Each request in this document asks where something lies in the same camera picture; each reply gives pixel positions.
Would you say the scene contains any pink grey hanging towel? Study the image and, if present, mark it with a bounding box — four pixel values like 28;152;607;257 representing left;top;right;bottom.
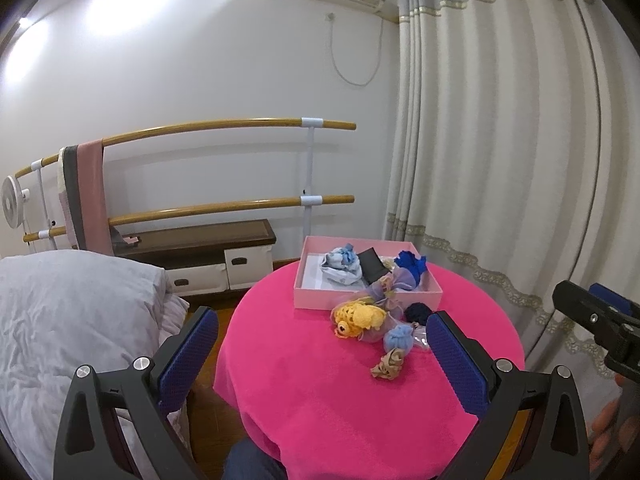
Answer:
58;140;114;256

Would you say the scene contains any upper wooden ballet bar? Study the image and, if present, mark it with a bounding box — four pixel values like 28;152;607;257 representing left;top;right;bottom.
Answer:
13;117;357;180

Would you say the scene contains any person's right hand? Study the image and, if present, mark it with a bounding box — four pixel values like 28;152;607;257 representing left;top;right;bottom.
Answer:
589;398;639;479

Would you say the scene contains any grey white duvet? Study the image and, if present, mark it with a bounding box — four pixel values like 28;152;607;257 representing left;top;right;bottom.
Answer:
1;250;189;479

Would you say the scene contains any wooden ballet bar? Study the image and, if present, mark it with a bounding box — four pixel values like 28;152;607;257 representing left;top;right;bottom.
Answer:
22;194;356;244
13;117;357;180

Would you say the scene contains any tan scrunchie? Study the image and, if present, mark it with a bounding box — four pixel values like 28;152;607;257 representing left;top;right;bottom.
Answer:
370;348;406;380

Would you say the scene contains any cream curtain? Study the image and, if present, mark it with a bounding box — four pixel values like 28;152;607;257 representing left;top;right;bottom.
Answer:
386;0;639;375

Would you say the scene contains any dark navy knitted ball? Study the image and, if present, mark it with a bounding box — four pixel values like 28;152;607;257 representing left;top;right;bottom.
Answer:
404;302;433;326

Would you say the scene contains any white blue patterned cloth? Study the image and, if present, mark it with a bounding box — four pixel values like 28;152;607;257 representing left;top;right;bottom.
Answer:
320;243;362;286

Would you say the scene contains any clear plastic packet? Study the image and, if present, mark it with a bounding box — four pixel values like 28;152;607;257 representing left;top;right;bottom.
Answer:
411;324;430;351

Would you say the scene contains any pink round tablecloth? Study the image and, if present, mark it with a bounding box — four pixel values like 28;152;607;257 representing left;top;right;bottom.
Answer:
212;257;527;480

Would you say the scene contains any white bar stand post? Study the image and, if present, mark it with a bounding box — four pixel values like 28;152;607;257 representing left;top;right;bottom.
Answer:
300;117;323;238

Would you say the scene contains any small white fan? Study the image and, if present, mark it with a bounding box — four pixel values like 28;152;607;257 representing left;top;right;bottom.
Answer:
1;176;30;229

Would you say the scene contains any black pouch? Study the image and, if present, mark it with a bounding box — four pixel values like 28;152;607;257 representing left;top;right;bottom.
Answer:
358;247;390;285

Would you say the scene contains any purple organza ribbon bow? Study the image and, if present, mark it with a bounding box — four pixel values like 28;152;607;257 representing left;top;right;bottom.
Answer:
360;269;416;342

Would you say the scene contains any royal blue cloth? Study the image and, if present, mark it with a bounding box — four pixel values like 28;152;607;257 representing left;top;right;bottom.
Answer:
394;250;427;283

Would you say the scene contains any pink shallow box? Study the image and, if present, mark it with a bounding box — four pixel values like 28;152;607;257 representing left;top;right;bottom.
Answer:
294;235;442;311

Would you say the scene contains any light blue sock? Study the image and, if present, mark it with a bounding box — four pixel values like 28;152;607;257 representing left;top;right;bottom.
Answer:
383;323;413;356

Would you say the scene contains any white power cable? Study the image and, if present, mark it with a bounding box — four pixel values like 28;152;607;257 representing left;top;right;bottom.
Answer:
326;11;385;87

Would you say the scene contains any yellow knitted toy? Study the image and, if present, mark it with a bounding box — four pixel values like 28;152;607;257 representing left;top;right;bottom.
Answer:
331;299;387;339

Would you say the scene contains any brown top storage bench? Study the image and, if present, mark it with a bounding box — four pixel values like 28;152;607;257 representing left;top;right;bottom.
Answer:
114;219;277;297

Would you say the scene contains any lower wooden ballet bar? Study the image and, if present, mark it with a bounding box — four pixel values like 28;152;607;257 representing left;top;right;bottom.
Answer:
22;194;356;244

